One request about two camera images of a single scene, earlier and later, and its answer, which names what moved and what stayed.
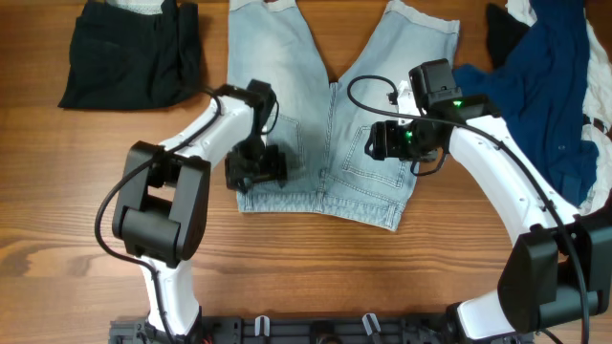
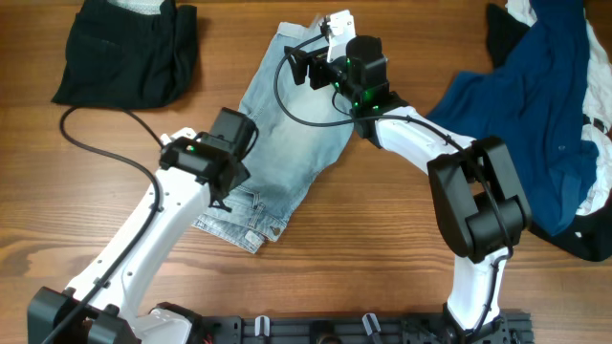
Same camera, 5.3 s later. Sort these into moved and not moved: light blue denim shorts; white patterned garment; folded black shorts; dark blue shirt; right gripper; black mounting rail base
Moved: right gripper; light blue denim shorts
Not moved: white patterned garment; folded black shorts; dark blue shirt; black mounting rail base
